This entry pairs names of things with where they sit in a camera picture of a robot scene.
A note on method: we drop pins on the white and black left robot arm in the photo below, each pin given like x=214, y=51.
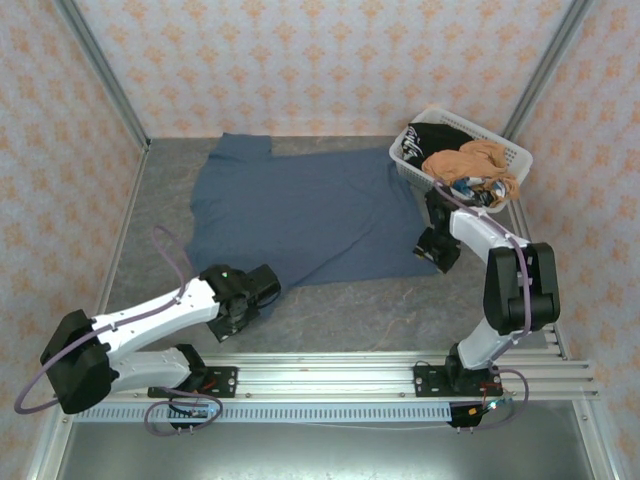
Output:
x=160, y=312

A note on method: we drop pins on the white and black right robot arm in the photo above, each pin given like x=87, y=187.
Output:
x=480, y=230

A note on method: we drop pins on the blue and white patterned t-shirt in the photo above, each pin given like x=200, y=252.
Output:
x=470, y=187

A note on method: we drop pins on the white plastic laundry basket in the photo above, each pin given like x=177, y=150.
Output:
x=415, y=172

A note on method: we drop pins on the orange t-shirt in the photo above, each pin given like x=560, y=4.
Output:
x=460, y=162

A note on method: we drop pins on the small circuit board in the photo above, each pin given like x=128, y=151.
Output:
x=196, y=413

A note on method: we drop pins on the black printed t-shirt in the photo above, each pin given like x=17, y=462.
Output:
x=435, y=137

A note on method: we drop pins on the grey metal panel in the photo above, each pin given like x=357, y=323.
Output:
x=325, y=452

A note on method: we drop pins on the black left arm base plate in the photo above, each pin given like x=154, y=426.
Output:
x=225, y=380

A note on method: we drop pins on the aluminium mounting rail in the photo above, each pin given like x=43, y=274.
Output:
x=325, y=375

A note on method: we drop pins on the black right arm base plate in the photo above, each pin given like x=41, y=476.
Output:
x=427, y=380

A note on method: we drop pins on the aluminium frame post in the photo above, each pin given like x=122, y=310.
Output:
x=545, y=65
x=100, y=65

